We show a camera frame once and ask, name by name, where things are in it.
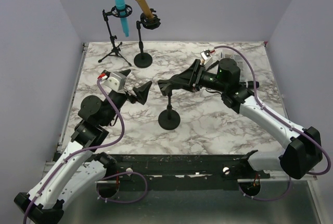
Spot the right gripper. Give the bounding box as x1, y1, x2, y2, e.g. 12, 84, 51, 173
171, 58, 227, 93

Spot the black round-base mic stand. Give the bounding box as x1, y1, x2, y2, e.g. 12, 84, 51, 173
158, 80, 181, 130

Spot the black microphone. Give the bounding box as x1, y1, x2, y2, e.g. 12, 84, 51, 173
239, 81, 260, 90

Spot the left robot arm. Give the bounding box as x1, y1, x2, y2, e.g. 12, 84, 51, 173
14, 69, 152, 223

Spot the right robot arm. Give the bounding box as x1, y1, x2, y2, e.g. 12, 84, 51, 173
158, 58, 323, 179

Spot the black round-base shockmount stand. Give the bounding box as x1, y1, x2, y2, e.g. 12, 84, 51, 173
133, 9, 161, 68

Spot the black tripod mic stand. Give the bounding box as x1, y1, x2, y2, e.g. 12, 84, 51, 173
98, 4, 133, 67

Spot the blue microphone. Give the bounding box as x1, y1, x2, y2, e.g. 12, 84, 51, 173
115, 0, 130, 37

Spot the gold microphone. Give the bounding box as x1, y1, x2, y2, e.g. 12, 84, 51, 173
135, 0, 154, 20

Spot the clear plastic screw box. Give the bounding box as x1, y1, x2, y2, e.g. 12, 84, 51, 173
221, 49, 246, 82

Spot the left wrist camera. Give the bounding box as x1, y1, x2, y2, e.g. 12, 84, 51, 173
99, 71, 127, 94

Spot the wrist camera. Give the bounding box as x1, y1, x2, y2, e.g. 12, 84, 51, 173
200, 49, 213, 68
99, 71, 127, 94

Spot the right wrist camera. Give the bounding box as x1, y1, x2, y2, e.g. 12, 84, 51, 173
200, 49, 213, 68

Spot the black T-handle tool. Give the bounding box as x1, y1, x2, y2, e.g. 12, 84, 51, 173
206, 60, 219, 70

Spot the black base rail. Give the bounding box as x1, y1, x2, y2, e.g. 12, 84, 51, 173
83, 153, 287, 192

